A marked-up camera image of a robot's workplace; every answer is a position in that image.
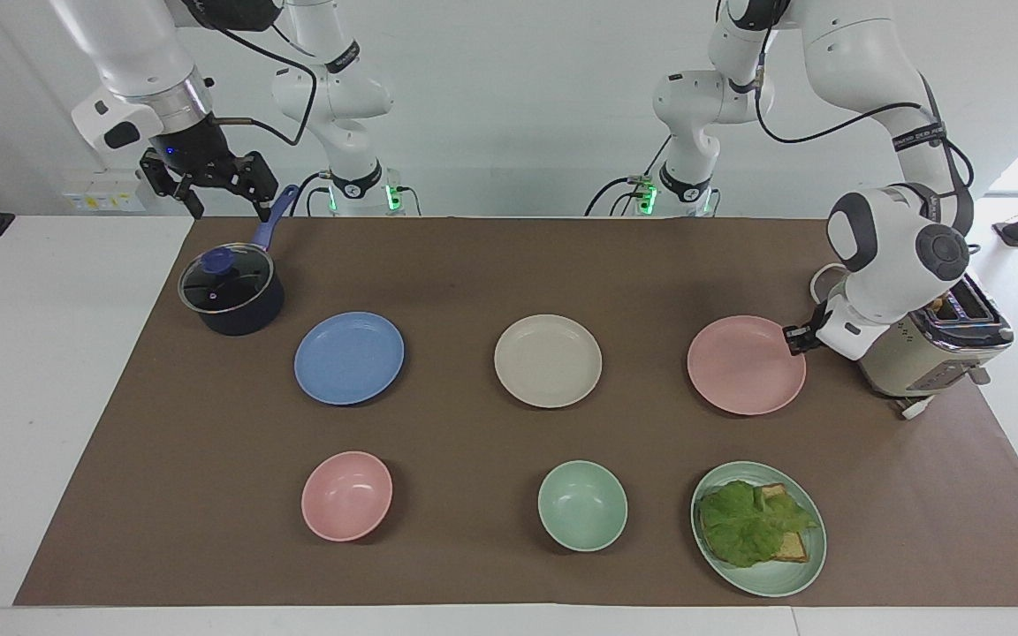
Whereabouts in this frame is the white wall socket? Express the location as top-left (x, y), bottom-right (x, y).
top-left (61, 171), bottom-right (147, 214)

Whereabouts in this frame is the beige plate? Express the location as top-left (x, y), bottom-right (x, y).
top-left (493, 314), bottom-right (604, 410)

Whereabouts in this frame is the toasted bread slice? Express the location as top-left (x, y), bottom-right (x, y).
top-left (721, 482), bottom-right (811, 564)

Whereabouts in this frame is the green lettuce leaf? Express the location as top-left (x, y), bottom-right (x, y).
top-left (698, 480), bottom-right (820, 569)

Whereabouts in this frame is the green plate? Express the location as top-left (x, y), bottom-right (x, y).
top-left (690, 460), bottom-right (828, 599)

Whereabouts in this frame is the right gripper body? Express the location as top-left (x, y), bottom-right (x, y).
top-left (149, 113), bottom-right (240, 183)

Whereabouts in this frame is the silver toaster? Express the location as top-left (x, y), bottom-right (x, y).
top-left (852, 272), bottom-right (1015, 400)

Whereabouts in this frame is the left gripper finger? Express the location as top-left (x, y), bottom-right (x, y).
top-left (782, 322), bottom-right (819, 357)

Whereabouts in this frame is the pink plate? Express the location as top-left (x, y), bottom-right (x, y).
top-left (686, 314), bottom-right (808, 417)

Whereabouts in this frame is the green bowl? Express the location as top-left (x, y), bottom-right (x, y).
top-left (536, 459), bottom-right (629, 554)

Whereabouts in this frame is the black cable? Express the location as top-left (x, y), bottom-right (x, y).
top-left (583, 132), bottom-right (674, 218)
top-left (207, 19), bottom-right (321, 148)
top-left (288, 172), bottom-right (335, 218)
top-left (751, 49), bottom-right (976, 238)

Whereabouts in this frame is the dark blue pot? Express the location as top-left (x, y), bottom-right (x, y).
top-left (178, 184), bottom-right (300, 337)

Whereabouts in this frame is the pink bowl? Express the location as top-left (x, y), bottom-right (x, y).
top-left (300, 450), bottom-right (394, 543)

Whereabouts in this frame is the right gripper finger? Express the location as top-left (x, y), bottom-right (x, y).
top-left (207, 151), bottom-right (281, 223)
top-left (139, 148), bottom-right (207, 221)

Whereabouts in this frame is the blue plate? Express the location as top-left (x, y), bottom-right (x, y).
top-left (293, 311), bottom-right (406, 407)

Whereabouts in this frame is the glass lid with blue knob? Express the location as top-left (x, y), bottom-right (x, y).
top-left (178, 245), bottom-right (275, 315)

